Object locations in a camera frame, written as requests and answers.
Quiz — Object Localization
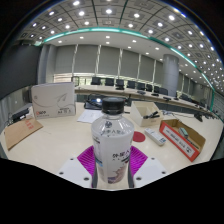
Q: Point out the beige open divided box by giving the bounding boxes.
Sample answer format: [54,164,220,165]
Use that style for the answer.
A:
[129,100,164,128]

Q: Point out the black conference desk console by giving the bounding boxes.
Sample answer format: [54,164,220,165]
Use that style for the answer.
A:
[83,94,105,110]

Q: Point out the large white cardboard box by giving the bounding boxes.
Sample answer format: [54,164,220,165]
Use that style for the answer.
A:
[30,82,77,120]

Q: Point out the clear black-capped water bottle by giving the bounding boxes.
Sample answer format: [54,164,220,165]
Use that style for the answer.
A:
[90,96,136,185]

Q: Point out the open red-sided cardboard box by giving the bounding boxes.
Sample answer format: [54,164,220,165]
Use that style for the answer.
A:
[158,118,207,163]

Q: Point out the white remote control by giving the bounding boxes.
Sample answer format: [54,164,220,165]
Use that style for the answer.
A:
[144,128,168,147]

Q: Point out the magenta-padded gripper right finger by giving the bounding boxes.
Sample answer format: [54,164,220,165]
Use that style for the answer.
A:
[127,145,169,189]

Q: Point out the long curved conference desk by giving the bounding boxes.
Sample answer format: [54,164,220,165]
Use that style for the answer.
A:
[74,84,218,116]

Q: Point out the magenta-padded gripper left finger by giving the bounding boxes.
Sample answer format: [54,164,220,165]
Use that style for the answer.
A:
[57,145,99,189]

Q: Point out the white paper sheet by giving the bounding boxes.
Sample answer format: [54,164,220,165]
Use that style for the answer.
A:
[76,109,104,125]

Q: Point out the group of ceiling lights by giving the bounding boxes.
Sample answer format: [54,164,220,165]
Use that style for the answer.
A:
[16,0,224,88]

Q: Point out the row of black office chairs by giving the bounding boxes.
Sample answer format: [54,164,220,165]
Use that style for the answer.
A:
[90,76,169,96]

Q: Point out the grey-green whiteboard eraser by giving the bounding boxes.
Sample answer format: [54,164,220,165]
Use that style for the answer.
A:
[178,127,190,139]

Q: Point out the flat brown cardboard envelope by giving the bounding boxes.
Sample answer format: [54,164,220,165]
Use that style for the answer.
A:
[3,118,44,151]

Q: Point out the black flat desk device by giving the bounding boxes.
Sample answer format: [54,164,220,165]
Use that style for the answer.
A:
[9,107,31,124]

